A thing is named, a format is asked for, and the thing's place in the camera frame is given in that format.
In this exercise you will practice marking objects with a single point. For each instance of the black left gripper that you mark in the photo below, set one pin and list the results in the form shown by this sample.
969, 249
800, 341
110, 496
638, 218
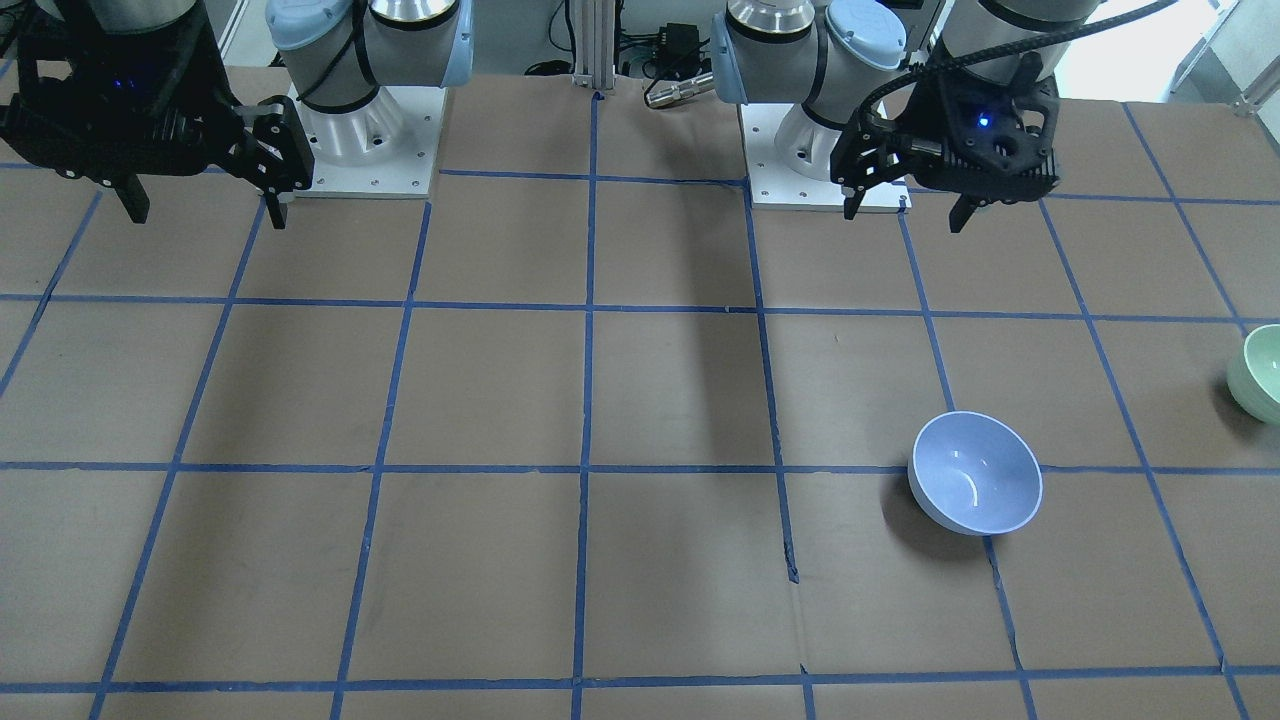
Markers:
908, 122

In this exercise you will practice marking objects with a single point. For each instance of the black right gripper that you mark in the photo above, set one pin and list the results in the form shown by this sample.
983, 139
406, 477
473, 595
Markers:
214, 112

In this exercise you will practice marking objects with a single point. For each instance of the green bowl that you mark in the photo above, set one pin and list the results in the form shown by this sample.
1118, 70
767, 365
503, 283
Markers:
1253, 374

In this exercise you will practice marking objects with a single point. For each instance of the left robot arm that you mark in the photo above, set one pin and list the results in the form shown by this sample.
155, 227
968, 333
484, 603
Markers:
841, 101

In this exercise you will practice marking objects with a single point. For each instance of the blue bowl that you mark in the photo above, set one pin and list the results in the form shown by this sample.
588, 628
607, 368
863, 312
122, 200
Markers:
974, 475

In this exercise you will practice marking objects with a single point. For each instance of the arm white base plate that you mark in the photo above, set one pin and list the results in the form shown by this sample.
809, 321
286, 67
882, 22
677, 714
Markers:
387, 150
787, 153

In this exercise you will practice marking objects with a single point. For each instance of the aluminium frame post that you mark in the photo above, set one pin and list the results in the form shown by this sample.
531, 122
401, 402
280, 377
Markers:
594, 45

